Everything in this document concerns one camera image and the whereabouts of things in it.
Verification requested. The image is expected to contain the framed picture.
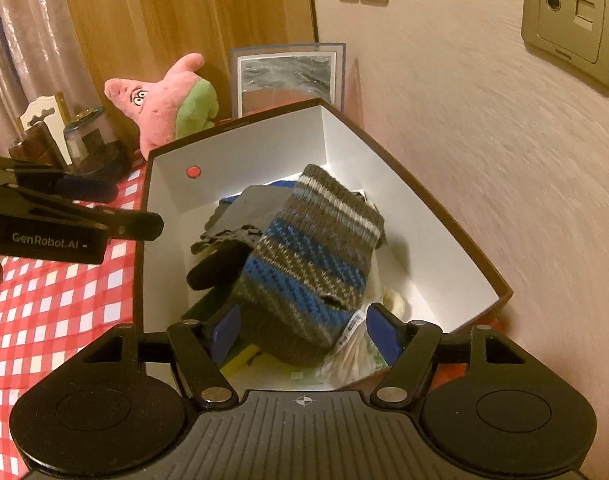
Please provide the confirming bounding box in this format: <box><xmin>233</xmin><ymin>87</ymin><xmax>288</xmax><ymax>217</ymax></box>
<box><xmin>229</xmin><ymin>42</ymin><xmax>346</xmax><ymax>121</ymax></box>

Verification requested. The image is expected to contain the brown box with white inside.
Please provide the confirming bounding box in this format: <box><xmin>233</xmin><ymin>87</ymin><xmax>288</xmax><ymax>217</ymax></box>
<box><xmin>133</xmin><ymin>99</ymin><xmax>514</xmax><ymax>396</ymax></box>

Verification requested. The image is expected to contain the wooden door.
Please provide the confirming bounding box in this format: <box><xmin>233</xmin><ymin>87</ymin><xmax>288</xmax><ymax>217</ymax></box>
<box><xmin>59</xmin><ymin>0</ymin><xmax>319</xmax><ymax>126</ymax></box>

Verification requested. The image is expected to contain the large beige wall socket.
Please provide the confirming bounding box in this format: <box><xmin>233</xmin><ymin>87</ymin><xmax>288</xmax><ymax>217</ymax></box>
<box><xmin>521</xmin><ymin>0</ymin><xmax>609</xmax><ymax>90</ymax></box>

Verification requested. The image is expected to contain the beige patterned curtain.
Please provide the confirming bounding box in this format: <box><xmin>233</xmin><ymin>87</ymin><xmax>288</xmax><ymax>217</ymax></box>
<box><xmin>0</xmin><ymin>0</ymin><xmax>102</xmax><ymax>161</ymax></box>

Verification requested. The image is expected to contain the brown cylindrical canister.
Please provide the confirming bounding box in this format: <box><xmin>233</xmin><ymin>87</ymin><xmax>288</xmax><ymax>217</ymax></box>
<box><xmin>8</xmin><ymin>122</ymin><xmax>70</xmax><ymax>168</ymax></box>

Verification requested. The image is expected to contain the green scouring sponge pack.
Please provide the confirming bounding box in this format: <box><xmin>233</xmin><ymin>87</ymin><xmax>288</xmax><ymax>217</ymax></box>
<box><xmin>182</xmin><ymin>285</ymin><xmax>265</xmax><ymax>377</ymax></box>

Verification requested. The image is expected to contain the glass jar with dark base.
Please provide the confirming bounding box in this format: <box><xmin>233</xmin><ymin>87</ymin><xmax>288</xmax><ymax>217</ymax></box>
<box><xmin>63</xmin><ymin>107</ymin><xmax>130</xmax><ymax>178</ymax></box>

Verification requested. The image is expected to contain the white wooden chair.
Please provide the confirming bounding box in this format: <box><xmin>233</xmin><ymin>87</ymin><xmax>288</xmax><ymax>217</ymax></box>
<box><xmin>17</xmin><ymin>92</ymin><xmax>72</xmax><ymax>133</ymax></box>

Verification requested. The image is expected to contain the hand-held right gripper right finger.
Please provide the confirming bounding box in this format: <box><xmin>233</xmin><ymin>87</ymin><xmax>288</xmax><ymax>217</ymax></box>
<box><xmin>365</xmin><ymin>304</ymin><xmax>528</xmax><ymax>407</ymax></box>

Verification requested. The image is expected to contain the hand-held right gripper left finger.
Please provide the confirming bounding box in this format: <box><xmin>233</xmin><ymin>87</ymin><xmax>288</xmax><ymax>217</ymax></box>
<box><xmin>79</xmin><ymin>306</ymin><xmax>242</xmax><ymax>408</ymax></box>

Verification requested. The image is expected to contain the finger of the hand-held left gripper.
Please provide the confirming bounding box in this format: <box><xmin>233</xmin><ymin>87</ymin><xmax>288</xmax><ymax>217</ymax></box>
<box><xmin>4</xmin><ymin>187</ymin><xmax>164</xmax><ymax>242</ymax></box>
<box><xmin>0</xmin><ymin>156</ymin><xmax>118</xmax><ymax>204</ymax></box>

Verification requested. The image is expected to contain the white scrunchie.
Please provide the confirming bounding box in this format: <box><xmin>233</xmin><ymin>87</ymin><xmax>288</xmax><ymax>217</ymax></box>
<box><xmin>381</xmin><ymin>290</ymin><xmax>410</xmax><ymax>318</ymax></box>

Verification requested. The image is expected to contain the dark grey cloth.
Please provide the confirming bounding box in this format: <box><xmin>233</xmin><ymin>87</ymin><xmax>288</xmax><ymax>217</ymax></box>
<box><xmin>186</xmin><ymin>241</ymin><xmax>258</xmax><ymax>292</ymax></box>

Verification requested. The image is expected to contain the large grey cloth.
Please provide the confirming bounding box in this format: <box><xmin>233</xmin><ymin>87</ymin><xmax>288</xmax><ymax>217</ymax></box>
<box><xmin>192</xmin><ymin>185</ymin><xmax>298</xmax><ymax>256</ymax></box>

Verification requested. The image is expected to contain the pink starfish plush toy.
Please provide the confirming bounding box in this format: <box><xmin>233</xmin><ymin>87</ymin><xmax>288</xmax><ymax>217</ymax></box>
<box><xmin>104</xmin><ymin>52</ymin><xmax>220</xmax><ymax>158</ymax></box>

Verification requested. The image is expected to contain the red checkered tablecloth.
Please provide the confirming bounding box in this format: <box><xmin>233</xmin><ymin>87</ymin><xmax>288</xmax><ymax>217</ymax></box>
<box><xmin>0</xmin><ymin>160</ymin><xmax>507</xmax><ymax>396</ymax></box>

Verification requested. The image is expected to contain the clear bag of cotton swabs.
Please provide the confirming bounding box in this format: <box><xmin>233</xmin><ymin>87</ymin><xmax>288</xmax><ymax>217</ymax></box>
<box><xmin>321</xmin><ymin>310</ymin><xmax>390</xmax><ymax>391</ymax></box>

